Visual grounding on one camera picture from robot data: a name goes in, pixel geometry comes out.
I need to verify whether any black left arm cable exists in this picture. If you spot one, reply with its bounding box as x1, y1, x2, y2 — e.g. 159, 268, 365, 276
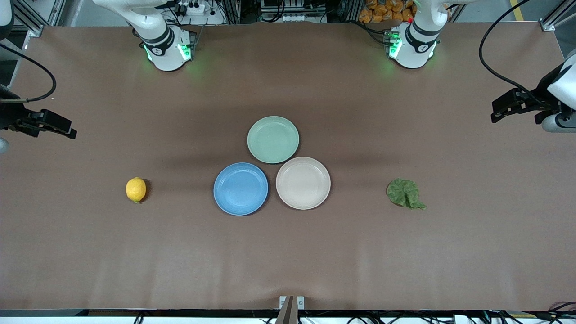
478, 0, 548, 108

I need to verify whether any metal table edge bracket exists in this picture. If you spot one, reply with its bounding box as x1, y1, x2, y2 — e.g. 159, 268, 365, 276
279, 296, 305, 311

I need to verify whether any green lettuce leaf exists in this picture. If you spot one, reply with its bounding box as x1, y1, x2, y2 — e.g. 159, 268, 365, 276
386, 178, 428, 211

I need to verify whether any beige pink plate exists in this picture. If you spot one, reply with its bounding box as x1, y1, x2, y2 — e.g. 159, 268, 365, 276
275, 157, 332, 211

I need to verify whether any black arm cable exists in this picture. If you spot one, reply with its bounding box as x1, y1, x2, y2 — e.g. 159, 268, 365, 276
478, 0, 548, 108
0, 43, 58, 105

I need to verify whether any yellow lemon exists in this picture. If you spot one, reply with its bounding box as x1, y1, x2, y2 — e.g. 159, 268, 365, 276
126, 177, 147, 204

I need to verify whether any green plate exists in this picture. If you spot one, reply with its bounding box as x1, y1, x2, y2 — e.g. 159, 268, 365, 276
247, 116, 300, 164

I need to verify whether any blue plate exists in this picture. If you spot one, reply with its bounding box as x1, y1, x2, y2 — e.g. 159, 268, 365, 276
213, 162, 269, 216

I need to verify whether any bag of orange fruit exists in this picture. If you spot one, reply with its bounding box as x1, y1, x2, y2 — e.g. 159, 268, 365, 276
358, 0, 415, 24

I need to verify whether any aluminium frame profile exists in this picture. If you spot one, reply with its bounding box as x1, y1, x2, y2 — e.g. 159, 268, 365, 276
541, 0, 576, 32
13, 0, 45, 37

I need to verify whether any white power strip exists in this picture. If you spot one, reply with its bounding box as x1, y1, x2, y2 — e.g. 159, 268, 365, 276
175, 1, 207, 16

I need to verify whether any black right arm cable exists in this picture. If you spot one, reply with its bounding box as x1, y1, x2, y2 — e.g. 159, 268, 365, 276
0, 43, 58, 105

